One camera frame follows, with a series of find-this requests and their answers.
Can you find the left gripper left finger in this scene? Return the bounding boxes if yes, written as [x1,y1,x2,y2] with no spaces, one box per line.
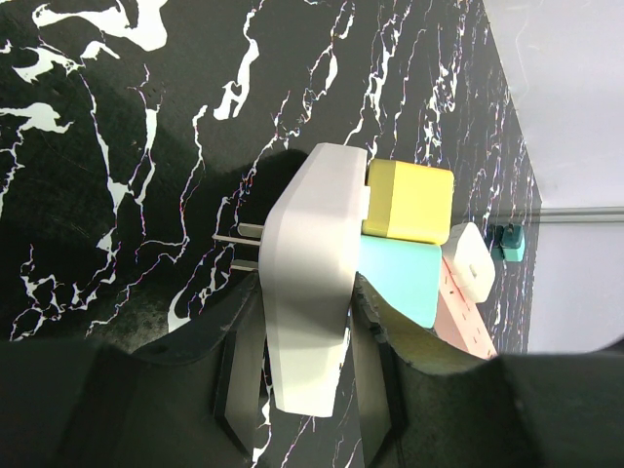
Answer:
[1,273,265,467]

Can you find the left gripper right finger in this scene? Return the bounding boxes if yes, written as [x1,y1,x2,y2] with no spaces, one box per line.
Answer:
[351,276,623,467]

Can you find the light teal USB-C charger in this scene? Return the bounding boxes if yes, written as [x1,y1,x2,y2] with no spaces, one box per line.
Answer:
[358,235,442,329]

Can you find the dark teal dual USB charger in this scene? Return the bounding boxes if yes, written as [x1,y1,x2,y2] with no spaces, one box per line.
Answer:
[489,223,526,262]

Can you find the white triangular socket adapter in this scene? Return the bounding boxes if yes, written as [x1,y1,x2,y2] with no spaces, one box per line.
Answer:
[213,142,371,418]

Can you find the white plug on strip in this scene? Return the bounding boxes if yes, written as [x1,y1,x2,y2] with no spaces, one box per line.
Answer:
[442,222,495,303]

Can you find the yellow USB charger plug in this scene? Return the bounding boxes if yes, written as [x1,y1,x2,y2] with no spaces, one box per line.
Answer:
[362,159,454,245]

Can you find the pink power strip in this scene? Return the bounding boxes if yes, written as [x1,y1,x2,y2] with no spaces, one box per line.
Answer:
[434,260,497,360]

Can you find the aluminium frame rail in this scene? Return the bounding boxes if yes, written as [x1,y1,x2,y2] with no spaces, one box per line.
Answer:
[536,207,623,223]

